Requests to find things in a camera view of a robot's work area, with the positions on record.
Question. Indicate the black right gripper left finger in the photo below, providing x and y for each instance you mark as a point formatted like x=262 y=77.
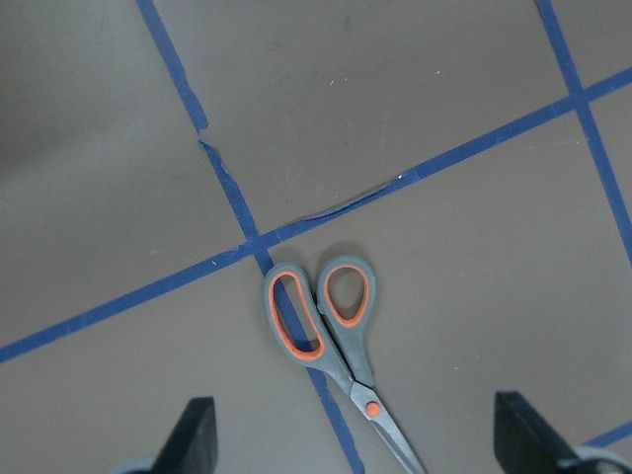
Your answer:
x=192 y=446

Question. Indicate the grey orange handled scissors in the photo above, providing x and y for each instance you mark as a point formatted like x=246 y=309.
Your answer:
x=341 y=351

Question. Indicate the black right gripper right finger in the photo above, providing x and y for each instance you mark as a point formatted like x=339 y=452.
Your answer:
x=524 y=442

